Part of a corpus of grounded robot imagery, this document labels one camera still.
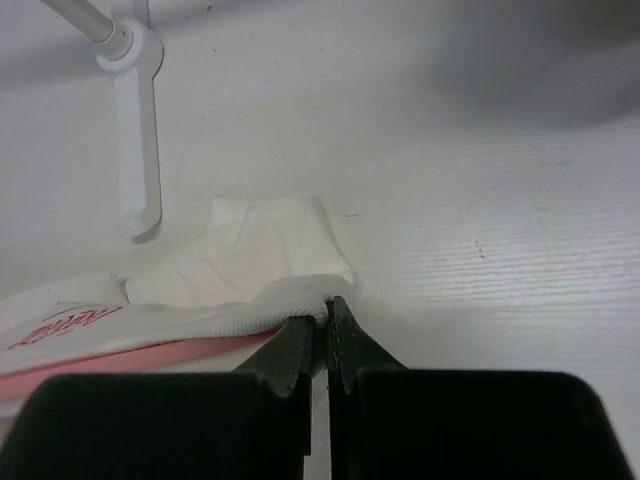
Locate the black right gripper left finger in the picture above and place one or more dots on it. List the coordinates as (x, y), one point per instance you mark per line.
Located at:
(253, 422)

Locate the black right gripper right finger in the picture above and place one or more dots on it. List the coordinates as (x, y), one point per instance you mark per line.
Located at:
(388, 421)

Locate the white t shirt red print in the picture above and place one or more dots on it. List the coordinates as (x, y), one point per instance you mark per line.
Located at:
(258, 263)

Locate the pink plastic hanger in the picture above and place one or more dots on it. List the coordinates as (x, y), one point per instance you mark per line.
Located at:
(22, 383)

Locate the white silver clothes rack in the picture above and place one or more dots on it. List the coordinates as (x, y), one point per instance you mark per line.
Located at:
(132, 54)

